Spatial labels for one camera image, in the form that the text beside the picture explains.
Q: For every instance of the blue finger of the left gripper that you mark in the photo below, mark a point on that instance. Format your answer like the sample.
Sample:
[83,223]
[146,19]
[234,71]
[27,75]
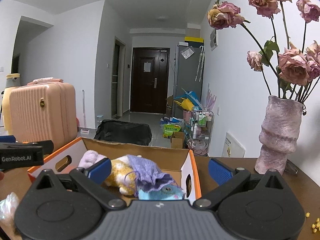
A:
[7,139]

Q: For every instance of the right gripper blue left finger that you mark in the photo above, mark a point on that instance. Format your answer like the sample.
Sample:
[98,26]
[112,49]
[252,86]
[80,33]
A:
[100,171]

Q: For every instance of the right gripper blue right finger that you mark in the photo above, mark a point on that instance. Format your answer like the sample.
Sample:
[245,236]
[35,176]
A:
[219,172]

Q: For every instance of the lilac fluffy cloth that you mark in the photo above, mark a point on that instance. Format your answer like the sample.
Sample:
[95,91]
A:
[90,158]

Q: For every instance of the yellow white plush toy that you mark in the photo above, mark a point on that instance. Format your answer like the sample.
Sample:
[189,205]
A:
[122,176]

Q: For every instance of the purple knitted pouch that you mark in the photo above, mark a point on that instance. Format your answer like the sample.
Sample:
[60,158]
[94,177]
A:
[149,176]

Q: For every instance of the white plastic bag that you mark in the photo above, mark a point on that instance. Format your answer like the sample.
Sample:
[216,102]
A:
[8,208]

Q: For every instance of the blue plush toy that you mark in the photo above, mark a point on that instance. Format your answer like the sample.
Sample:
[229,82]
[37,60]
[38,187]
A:
[169,192]

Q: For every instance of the open cardboard box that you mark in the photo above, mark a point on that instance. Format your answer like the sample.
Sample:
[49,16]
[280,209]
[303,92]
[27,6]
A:
[179,163]

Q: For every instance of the white mop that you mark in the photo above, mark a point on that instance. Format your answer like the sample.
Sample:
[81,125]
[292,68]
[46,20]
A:
[84,130]

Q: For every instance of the black bag on floor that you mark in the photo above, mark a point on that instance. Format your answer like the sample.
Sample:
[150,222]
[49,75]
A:
[124,132]

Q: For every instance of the pink ribbed suitcase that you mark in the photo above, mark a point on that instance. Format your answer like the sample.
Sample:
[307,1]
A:
[44,109]

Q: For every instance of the small brown cardboard box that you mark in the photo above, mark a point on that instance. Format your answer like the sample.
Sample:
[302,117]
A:
[177,140]

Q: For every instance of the purple textured vase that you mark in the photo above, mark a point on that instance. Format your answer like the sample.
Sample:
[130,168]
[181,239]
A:
[279,134]

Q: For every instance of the green snack bag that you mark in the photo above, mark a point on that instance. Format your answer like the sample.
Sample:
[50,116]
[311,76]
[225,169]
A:
[170,129]

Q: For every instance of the blue yellow bags pile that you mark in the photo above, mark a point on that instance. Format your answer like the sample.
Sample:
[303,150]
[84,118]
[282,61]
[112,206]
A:
[188,101]

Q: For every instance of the grey refrigerator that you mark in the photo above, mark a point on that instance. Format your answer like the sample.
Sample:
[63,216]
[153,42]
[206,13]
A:
[185,73]

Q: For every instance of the dark front door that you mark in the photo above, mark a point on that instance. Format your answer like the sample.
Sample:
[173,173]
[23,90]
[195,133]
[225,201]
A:
[149,80]

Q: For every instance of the dried pink roses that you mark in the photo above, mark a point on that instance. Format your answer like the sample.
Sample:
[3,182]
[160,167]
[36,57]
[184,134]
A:
[226,69]

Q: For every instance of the yellow black box on fridge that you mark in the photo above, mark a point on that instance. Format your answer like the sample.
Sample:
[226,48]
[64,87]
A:
[194,41]

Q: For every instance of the white board against wall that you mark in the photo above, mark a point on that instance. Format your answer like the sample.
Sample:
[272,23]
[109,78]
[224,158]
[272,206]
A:
[232,148]

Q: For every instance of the wire storage cart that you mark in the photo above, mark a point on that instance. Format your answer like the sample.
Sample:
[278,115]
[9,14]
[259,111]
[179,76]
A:
[199,131]

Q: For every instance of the wall electrical panel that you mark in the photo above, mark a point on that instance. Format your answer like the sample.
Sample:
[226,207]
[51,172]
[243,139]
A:
[213,39]

